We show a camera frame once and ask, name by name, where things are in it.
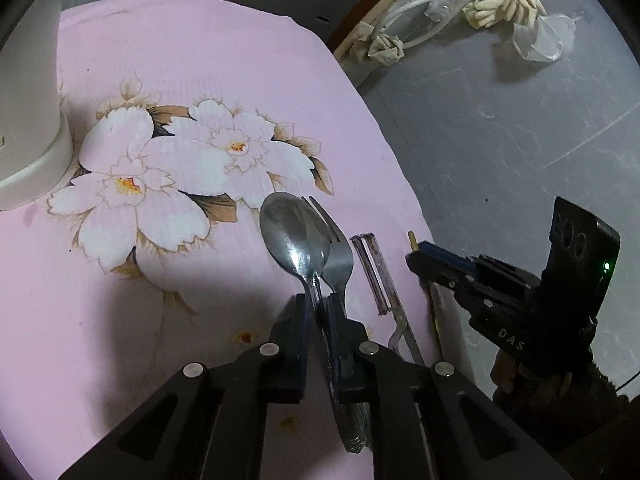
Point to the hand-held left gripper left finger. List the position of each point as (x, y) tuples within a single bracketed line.
[(300, 325)]

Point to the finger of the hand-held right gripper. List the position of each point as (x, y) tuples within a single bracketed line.
[(445, 256), (450, 280)]

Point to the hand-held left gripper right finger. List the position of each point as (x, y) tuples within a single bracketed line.
[(336, 325)]

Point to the wooden chopstick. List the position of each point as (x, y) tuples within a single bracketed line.
[(412, 240)]

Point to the steel fork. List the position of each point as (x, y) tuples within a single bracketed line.
[(340, 260)]

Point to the steel spoon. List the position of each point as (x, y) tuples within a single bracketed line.
[(292, 230)]

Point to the person's right hand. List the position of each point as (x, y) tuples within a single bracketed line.
[(520, 385)]

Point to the knotted beige rag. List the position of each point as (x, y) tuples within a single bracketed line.
[(382, 49)]

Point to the white plastic bag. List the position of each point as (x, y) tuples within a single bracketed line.
[(542, 37)]

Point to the pink floral tablecloth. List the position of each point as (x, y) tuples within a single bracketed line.
[(200, 60)]

